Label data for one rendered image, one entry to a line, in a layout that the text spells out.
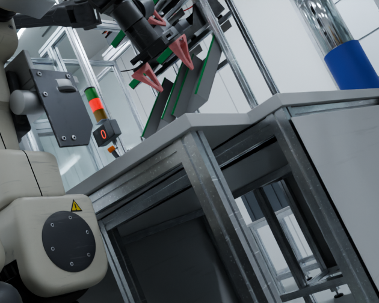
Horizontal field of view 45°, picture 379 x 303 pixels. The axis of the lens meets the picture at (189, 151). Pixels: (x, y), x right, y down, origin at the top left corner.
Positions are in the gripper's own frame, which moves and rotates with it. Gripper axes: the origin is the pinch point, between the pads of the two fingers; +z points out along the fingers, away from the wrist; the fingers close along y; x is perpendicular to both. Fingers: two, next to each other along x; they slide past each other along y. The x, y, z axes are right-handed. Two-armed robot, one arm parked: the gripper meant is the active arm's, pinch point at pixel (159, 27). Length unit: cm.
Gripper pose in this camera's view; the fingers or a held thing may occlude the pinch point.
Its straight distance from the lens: 146.6
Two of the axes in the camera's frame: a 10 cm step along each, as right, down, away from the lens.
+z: 8.1, 2.4, 5.3
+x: 0.5, 8.8, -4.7
